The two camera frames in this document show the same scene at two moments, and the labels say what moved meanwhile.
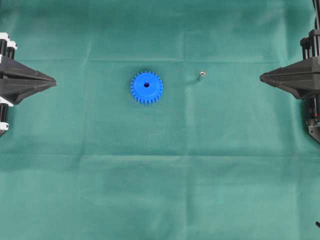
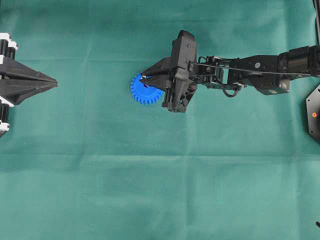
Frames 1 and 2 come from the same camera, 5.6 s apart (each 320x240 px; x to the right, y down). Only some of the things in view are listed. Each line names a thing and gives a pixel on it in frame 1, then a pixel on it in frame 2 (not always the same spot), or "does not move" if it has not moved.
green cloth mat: x=158 y=126 does not move
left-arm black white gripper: x=27 y=80 does not move
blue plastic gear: x=146 y=87 does not move
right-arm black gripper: x=302 y=78 → x=184 y=74
